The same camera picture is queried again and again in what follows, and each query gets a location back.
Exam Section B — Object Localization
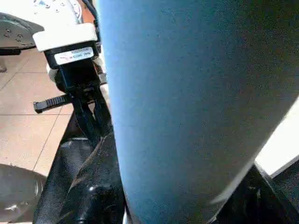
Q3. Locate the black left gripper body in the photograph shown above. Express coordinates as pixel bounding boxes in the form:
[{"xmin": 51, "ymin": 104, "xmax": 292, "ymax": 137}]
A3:
[{"xmin": 33, "ymin": 45, "xmax": 109, "ymax": 115}]

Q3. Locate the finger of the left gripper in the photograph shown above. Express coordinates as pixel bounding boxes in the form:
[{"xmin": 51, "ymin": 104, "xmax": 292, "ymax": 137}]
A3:
[
  {"xmin": 93, "ymin": 96, "xmax": 114, "ymax": 135},
  {"xmin": 72, "ymin": 99, "xmax": 100, "ymax": 144}
]

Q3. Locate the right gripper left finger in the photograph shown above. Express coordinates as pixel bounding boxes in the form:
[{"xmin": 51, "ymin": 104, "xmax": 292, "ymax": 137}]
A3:
[{"xmin": 69, "ymin": 127, "xmax": 128, "ymax": 224}]

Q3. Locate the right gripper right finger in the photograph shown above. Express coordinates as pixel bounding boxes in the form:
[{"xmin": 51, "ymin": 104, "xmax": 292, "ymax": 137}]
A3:
[{"xmin": 213, "ymin": 162, "xmax": 299, "ymax": 224}]

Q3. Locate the white plastic table top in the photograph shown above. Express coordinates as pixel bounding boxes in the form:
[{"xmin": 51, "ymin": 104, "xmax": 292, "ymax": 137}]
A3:
[{"xmin": 255, "ymin": 96, "xmax": 299, "ymax": 179}]

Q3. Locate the white plastic table leg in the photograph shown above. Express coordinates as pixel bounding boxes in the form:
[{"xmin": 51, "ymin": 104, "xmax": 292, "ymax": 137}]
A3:
[{"xmin": 95, "ymin": 0, "xmax": 299, "ymax": 224}]

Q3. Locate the black mat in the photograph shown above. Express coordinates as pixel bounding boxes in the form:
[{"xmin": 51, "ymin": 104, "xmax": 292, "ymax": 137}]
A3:
[{"xmin": 34, "ymin": 138, "xmax": 299, "ymax": 224}]

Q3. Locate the grey rounded robot shell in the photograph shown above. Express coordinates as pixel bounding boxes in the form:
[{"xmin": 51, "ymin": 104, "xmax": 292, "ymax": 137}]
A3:
[{"xmin": 0, "ymin": 163, "xmax": 48, "ymax": 224}]

